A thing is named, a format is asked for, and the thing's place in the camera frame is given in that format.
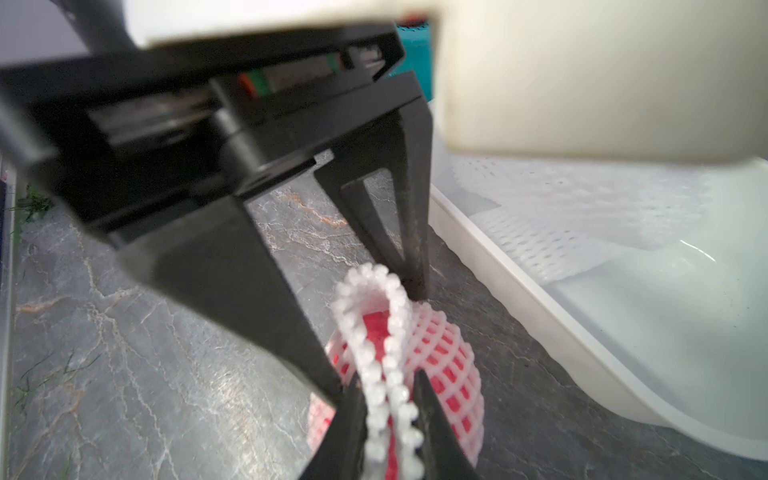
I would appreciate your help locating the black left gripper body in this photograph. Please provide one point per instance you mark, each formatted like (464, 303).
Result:
(119, 138)

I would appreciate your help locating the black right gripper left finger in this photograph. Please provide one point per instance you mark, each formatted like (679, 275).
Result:
(340, 454)

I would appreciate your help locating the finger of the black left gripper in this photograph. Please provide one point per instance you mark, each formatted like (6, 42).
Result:
(213, 260)
(379, 180)

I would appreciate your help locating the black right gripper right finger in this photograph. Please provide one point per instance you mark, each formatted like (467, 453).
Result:
(440, 452)

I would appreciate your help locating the white foam net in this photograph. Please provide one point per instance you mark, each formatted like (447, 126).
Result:
(545, 252)
(637, 205)
(393, 441)

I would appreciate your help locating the teal plastic basket left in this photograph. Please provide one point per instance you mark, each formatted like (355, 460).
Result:
(416, 40)

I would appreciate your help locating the white plastic tub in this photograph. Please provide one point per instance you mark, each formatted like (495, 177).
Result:
(675, 336)

